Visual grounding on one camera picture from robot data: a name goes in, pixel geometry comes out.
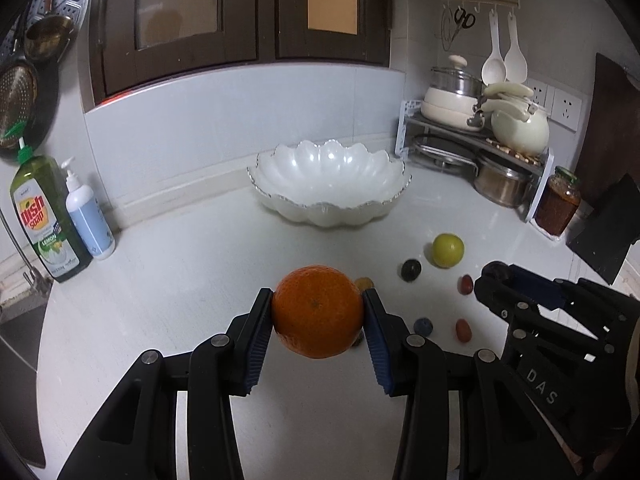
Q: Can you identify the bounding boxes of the large white wall socket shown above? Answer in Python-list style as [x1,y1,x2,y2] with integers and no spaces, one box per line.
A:
[550,87,583,131]

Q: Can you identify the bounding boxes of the mesh strainer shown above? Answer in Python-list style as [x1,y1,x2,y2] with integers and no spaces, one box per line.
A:
[0,57,56,161]

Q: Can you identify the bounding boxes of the grey corner shelf rack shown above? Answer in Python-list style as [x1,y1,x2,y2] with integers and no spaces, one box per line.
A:
[395,100,556,223]

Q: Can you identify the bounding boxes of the brass ladle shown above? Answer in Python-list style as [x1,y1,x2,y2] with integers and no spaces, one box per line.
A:
[24,14,76,61]

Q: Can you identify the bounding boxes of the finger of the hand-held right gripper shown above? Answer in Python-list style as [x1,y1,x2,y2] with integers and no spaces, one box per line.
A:
[473,276,631,361]
[480,261,640,328]

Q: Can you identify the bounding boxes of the white scalloped bowl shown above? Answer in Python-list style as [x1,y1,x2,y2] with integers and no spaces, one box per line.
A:
[246,139,412,228]

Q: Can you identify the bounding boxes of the glass jar of red sauce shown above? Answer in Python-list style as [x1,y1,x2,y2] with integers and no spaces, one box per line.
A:
[534,166,582,237]

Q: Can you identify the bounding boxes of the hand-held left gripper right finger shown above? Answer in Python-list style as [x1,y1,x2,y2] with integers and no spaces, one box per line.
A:
[362,287,581,480]

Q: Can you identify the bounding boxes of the black scissors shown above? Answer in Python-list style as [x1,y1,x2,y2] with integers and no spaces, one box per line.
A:
[452,7,477,43]

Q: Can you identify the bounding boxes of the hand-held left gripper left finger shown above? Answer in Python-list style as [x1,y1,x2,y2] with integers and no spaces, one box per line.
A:
[57,287,275,480]

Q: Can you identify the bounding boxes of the green dish soap bottle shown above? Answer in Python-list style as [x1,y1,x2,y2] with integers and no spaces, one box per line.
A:
[2,122,94,284]

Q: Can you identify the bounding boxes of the cream round pot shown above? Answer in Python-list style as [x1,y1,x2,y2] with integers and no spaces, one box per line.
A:
[475,82,551,157]

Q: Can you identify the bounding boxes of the white rice paddle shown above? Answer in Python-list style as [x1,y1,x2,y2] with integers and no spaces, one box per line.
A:
[504,12,530,83]

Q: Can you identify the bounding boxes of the stainless steel pot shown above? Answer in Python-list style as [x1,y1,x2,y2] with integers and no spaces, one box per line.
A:
[472,157,533,209]

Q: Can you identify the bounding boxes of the wooden bead trivet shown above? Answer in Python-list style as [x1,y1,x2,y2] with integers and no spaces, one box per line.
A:
[487,137,546,166]

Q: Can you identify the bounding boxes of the brown wooden cutting board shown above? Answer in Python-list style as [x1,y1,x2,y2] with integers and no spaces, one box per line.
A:
[572,52,640,206]

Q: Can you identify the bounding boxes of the metal faucet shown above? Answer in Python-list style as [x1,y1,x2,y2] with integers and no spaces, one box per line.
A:
[0,207,53,291]

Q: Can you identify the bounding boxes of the yellow-green round fruit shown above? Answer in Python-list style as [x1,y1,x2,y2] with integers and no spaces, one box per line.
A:
[432,232,465,267]

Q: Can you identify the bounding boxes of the white pump bottle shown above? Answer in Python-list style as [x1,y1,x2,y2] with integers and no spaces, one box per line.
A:
[61,157,117,261]

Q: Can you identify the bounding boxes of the hanging wire tool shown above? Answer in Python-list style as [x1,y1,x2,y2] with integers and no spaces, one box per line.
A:
[440,7,456,52]

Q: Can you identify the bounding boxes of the orange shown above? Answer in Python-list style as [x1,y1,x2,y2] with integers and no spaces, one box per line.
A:
[271,265,366,359]

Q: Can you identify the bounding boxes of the dark brown window sash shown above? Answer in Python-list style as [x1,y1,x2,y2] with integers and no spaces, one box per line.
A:
[257,0,392,68]
[91,0,261,108]

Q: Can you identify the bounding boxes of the cream saucepan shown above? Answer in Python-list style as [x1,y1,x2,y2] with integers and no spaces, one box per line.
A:
[424,87,488,113]

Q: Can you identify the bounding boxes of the small white wall socket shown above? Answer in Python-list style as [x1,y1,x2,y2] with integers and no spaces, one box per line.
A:
[527,78,551,106]

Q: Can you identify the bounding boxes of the steel sink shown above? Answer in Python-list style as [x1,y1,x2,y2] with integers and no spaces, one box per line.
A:
[0,280,48,468]

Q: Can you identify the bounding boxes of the glass pan lid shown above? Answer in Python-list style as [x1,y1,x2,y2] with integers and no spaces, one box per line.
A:
[412,134,481,173]

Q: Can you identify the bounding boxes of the cream frying pan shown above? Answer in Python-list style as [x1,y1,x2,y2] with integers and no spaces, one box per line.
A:
[421,102,488,128]

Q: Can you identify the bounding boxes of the white ladle spoon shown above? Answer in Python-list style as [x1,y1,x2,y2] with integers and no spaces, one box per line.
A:
[481,10,507,86]

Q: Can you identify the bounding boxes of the black cutting board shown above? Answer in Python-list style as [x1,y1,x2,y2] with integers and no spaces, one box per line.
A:
[566,174,640,286]

